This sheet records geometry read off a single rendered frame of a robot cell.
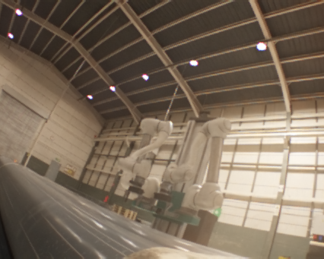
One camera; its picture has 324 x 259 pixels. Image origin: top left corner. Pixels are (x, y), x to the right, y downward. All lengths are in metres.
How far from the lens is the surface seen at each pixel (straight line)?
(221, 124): 1.76
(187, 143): 2.29
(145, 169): 1.82
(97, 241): 0.21
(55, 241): 0.24
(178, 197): 2.03
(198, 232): 2.08
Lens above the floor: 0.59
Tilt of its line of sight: 21 degrees up
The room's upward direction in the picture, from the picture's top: 22 degrees clockwise
